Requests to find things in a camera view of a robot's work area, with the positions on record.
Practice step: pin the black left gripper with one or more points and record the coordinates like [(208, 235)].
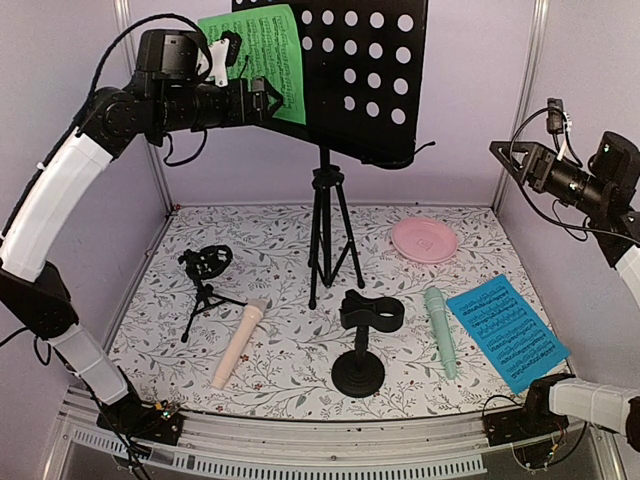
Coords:
[(259, 111)]

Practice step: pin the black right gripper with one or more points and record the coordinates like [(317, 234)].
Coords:
[(536, 167)]

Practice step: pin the green sheet music page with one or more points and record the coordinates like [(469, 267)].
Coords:
[(270, 48)]

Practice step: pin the black music stand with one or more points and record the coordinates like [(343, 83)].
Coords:
[(362, 70)]

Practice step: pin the mint green toy microphone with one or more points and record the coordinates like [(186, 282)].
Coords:
[(436, 308)]

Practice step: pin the black tripod microphone stand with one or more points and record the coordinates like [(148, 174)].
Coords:
[(202, 266)]

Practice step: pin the blue sheet music page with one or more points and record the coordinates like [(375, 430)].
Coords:
[(512, 336)]

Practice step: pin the beige toy microphone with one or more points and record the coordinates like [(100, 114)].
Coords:
[(252, 314)]

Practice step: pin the black round-base microphone stand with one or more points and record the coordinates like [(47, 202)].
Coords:
[(359, 373)]

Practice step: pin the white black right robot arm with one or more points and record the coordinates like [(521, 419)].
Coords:
[(602, 189)]

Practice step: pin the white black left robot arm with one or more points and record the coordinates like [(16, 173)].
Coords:
[(179, 83)]

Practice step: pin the pink plastic plate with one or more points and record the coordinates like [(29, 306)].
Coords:
[(424, 240)]

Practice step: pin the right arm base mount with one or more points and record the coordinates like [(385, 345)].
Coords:
[(528, 420)]

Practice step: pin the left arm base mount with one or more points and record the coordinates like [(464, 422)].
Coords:
[(131, 417)]

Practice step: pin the aluminium front rail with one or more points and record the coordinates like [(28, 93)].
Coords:
[(227, 447)]

